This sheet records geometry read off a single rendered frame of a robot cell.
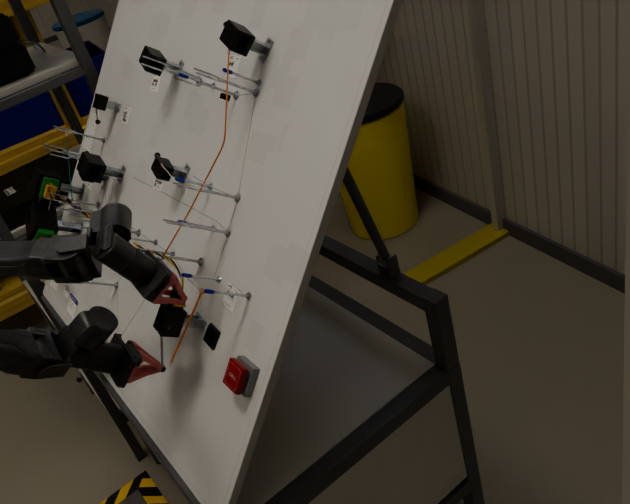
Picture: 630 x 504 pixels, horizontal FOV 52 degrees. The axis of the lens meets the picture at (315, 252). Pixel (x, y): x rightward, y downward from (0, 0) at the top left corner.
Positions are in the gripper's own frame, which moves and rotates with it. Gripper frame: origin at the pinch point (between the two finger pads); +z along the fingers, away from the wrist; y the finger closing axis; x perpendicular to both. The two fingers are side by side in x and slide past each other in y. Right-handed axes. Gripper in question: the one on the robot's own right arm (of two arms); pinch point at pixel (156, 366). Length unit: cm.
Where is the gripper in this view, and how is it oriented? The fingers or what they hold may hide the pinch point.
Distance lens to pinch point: 137.5
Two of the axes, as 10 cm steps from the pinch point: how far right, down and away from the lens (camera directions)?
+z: 6.9, 2.7, 6.7
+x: -4.7, 8.7, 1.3
